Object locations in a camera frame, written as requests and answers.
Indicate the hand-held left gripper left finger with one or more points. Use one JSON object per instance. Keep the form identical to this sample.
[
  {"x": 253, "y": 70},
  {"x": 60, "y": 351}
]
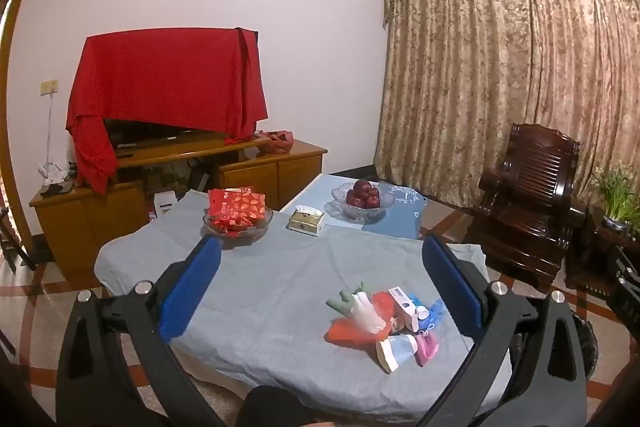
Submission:
[{"x": 192, "y": 287}]

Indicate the black garbage bag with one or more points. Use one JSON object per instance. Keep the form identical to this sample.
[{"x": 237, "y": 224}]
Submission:
[{"x": 587, "y": 347}]

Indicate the blue tube with white cap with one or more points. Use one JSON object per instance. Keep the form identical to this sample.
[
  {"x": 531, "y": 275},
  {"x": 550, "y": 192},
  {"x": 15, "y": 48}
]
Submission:
[{"x": 420, "y": 311}]

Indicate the blue plastic bag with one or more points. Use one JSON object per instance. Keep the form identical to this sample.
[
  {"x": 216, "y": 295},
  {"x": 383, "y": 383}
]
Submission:
[{"x": 436, "y": 309}]

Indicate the white small carton box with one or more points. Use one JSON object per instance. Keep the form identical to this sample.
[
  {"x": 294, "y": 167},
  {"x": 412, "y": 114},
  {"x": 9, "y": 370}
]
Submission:
[{"x": 401, "y": 302}]

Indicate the beige patterned curtain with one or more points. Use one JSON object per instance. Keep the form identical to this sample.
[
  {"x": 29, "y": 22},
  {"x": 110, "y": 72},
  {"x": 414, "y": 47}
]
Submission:
[{"x": 475, "y": 82}]

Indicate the blue plastic table sheet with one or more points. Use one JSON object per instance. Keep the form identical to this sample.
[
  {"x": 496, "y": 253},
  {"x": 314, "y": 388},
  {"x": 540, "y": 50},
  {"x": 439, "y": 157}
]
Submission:
[{"x": 400, "y": 217}]

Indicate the glass bowl with apples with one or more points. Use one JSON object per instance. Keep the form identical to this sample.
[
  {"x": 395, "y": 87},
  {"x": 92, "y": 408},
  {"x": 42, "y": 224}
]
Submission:
[{"x": 362, "y": 213}]

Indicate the red patterned packet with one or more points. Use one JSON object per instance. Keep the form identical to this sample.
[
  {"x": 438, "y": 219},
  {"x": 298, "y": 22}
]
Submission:
[{"x": 250, "y": 207}]

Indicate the wooden television cabinet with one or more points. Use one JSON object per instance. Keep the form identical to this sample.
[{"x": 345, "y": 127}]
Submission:
[{"x": 100, "y": 217}]

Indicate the grey blue blanket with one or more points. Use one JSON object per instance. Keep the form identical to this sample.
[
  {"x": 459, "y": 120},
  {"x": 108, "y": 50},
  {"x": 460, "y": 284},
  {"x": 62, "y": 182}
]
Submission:
[{"x": 280, "y": 297}]

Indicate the glass bowl with packets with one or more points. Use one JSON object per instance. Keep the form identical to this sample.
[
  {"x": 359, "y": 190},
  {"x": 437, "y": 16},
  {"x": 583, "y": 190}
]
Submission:
[{"x": 235, "y": 234}]

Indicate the dark wooden armchair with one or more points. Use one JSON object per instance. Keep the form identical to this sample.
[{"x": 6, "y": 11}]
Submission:
[{"x": 530, "y": 187}]

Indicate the wall outlet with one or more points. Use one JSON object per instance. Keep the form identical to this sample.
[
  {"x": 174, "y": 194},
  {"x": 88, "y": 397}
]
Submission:
[{"x": 49, "y": 88}]

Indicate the black television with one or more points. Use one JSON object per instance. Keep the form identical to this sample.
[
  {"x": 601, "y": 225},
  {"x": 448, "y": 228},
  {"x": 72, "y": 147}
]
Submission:
[{"x": 150, "y": 132}]

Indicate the plain red packet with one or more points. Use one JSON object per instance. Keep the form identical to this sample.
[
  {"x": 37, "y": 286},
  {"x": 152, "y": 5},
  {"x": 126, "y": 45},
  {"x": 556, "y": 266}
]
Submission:
[{"x": 222, "y": 203}]

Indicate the tissue box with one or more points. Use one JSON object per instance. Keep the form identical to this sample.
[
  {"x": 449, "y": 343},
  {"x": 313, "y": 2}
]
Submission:
[{"x": 305, "y": 222}]

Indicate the red apple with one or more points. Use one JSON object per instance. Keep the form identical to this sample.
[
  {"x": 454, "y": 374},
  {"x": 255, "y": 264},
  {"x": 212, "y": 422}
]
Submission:
[
  {"x": 372, "y": 201},
  {"x": 354, "y": 198},
  {"x": 363, "y": 186}
]

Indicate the potted green plant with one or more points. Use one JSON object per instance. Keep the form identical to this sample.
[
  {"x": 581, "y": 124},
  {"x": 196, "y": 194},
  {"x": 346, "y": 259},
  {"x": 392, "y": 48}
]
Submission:
[{"x": 617, "y": 197}]

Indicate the red cloth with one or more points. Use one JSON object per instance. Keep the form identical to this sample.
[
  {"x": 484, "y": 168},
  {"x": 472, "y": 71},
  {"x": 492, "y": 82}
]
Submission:
[{"x": 165, "y": 77}]

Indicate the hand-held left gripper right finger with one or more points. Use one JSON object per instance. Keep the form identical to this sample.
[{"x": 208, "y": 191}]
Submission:
[{"x": 450, "y": 287}]

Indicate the wooden door frame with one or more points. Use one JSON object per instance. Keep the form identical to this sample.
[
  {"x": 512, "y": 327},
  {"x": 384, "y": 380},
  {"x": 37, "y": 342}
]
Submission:
[{"x": 7, "y": 132}]

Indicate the red plastic bag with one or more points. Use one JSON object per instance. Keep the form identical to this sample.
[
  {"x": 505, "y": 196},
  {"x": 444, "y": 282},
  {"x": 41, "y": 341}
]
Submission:
[{"x": 275, "y": 142}]

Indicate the dark wooden side table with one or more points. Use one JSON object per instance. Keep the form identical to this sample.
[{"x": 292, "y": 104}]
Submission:
[{"x": 595, "y": 252}]

